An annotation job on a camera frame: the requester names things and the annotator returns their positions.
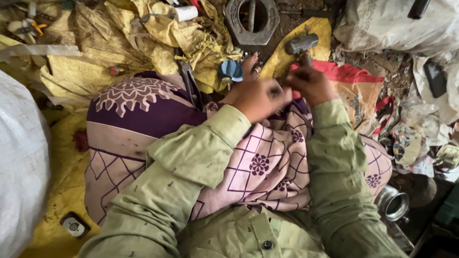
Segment person's right hand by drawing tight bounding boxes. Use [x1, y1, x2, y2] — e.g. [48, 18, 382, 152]
[286, 65, 339, 107]

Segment person's left hand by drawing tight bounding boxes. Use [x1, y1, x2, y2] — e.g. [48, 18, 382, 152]
[232, 78, 293, 123]

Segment small yellow woven sack piece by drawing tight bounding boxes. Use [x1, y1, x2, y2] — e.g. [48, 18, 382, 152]
[260, 17, 333, 80]

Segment grey steel hammer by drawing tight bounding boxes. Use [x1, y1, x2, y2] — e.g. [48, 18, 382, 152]
[285, 33, 320, 67]

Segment person's bare foot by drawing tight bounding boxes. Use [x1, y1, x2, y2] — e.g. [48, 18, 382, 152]
[222, 54, 263, 104]

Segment blue plastic part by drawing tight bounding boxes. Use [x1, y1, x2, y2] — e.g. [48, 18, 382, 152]
[218, 59, 244, 91]

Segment beige bag with red trim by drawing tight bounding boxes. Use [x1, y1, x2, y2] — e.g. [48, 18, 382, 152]
[289, 60, 394, 136]

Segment hexagonal grey metal block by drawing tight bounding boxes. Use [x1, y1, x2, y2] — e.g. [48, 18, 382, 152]
[224, 0, 281, 46]

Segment dark metal pliers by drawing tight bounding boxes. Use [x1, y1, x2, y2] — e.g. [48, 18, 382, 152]
[176, 58, 203, 109]

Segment dirty white woven sack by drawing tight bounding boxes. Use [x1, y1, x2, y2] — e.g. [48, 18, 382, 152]
[333, 0, 459, 58]

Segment white plastic tube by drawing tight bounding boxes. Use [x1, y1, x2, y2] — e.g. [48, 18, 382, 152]
[171, 5, 199, 22]

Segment heap of plastic scraps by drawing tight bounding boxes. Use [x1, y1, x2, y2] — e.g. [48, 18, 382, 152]
[373, 54, 459, 183]

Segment pink purple patterned garment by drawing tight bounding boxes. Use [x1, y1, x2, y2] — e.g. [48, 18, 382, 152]
[84, 71, 393, 227]

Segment black flat plastic piece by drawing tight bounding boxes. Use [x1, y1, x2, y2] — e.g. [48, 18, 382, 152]
[423, 59, 448, 99]

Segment person's green shirt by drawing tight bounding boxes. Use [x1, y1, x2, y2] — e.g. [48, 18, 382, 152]
[175, 204, 332, 258]

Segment black plastic bar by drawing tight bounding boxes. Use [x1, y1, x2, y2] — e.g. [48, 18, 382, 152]
[407, 0, 432, 20]

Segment small steel pot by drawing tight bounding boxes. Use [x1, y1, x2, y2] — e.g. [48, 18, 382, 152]
[375, 185, 411, 223]

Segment large yellow woven sack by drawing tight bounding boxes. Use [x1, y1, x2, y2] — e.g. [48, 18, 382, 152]
[0, 0, 244, 258]

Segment dark red scrap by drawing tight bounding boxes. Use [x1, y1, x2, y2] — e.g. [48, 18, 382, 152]
[73, 129, 89, 153]

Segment white plastic strip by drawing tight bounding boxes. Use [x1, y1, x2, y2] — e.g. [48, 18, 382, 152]
[0, 44, 82, 63]

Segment white switch on black plate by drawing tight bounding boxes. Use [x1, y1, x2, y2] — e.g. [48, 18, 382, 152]
[59, 211, 91, 239]

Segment heap of plugs and wires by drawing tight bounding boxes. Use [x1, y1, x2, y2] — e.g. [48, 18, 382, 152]
[0, 0, 49, 45]

